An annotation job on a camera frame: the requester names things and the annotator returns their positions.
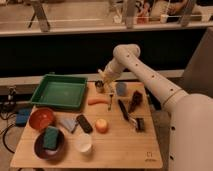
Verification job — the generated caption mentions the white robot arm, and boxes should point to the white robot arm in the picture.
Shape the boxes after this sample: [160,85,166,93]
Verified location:
[98,44,213,171]

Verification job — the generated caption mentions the blue plastic cup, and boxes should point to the blue plastic cup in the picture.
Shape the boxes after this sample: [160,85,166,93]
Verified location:
[116,82,127,96]

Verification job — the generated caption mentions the black dish brush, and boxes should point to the black dish brush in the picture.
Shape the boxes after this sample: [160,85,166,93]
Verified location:
[129,116,145,132]

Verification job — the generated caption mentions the orange apple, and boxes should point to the orange apple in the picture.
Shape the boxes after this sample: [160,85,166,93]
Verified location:
[95,119,108,133]

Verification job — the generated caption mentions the black cables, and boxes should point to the black cables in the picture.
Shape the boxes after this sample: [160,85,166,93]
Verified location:
[0,99,18,154]

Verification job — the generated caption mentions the black handled knife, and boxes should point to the black handled knife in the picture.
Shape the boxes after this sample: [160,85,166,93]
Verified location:
[118,100,129,121]

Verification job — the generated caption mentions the brown pine cone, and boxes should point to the brown pine cone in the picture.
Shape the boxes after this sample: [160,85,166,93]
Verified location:
[128,91,143,113]

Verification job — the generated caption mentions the red bowl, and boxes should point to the red bowl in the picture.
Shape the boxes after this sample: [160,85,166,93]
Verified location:
[29,108,55,131]

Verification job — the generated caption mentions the blue box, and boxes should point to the blue box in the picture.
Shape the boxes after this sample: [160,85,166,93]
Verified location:
[15,108,31,127]

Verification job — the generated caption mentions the metal fork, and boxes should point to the metal fork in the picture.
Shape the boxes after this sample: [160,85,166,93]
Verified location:
[108,93,114,111]

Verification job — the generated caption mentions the orange carrot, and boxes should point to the orange carrot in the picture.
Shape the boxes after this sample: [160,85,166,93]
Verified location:
[88,99,109,105]

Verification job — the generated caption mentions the purple plate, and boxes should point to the purple plate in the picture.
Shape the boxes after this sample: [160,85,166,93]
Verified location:
[34,130,65,160]

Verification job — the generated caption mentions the white translucent cup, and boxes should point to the white translucent cup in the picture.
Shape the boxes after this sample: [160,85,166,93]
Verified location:
[74,133,92,155]

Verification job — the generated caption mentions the green plastic tray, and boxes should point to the green plastic tray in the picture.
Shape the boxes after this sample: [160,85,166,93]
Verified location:
[31,74,87,110]

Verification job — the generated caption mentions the green sponge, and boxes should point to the green sponge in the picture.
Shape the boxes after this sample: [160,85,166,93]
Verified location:
[43,126,59,150]

